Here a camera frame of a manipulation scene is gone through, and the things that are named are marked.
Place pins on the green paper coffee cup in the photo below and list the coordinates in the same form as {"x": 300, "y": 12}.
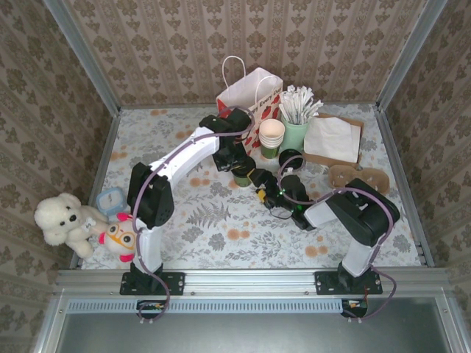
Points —
{"x": 243, "y": 181}

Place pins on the white red paper gift bag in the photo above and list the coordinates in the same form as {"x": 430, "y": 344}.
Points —
{"x": 246, "y": 92}

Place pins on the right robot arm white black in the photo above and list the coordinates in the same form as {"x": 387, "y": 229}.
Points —
{"x": 368, "y": 217}

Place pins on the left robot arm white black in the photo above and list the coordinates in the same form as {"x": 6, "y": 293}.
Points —
{"x": 151, "y": 198}

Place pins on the stack of black cup lids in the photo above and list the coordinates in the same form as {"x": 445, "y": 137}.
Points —
{"x": 289, "y": 156}

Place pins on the stack of paper cups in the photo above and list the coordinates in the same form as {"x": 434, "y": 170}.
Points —
{"x": 271, "y": 128}

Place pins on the floral patterned tablecloth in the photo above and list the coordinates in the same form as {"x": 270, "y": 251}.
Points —
{"x": 257, "y": 239}

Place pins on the pale green straw holder cup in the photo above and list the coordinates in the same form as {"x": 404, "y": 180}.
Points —
{"x": 296, "y": 138}

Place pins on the white wrapped straws bundle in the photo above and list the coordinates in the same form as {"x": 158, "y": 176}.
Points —
{"x": 298, "y": 103}

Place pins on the brown plush toy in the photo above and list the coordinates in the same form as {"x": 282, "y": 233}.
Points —
{"x": 375, "y": 180}

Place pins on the brown cardboard tray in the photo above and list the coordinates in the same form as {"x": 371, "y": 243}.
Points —
{"x": 346, "y": 119}

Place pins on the black controller board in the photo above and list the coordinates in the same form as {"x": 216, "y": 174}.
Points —
{"x": 151, "y": 307}
{"x": 355, "y": 305}

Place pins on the light blue alarm clock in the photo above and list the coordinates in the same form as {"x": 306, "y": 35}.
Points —
{"x": 110, "y": 200}

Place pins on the pink cream plush toy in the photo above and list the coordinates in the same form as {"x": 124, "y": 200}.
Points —
{"x": 119, "y": 239}

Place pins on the grey metal panel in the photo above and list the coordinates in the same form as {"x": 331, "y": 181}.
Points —
{"x": 250, "y": 334}

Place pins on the white teddy bear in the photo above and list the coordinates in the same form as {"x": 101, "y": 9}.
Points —
{"x": 55, "y": 217}

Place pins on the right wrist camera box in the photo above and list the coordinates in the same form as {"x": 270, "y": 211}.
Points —
{"x": 289, "y": 171}

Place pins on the aluminium front rail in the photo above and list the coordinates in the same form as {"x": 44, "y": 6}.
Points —
{"x": 250, "y": 281}

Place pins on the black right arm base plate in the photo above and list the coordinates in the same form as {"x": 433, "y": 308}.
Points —
{"x": 324, "y": 283}

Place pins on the aluminium side rail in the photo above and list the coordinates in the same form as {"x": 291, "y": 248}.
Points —
{"x": 398, "y": 165}
{"x": 104, "y": 154}

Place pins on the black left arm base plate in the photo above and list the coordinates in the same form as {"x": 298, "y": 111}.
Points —
{"x": 176, "y": 283}

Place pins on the aluminium frame post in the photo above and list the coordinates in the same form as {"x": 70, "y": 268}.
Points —
{"x": 84, "y": 55}
{"x": 409, "y": 55}

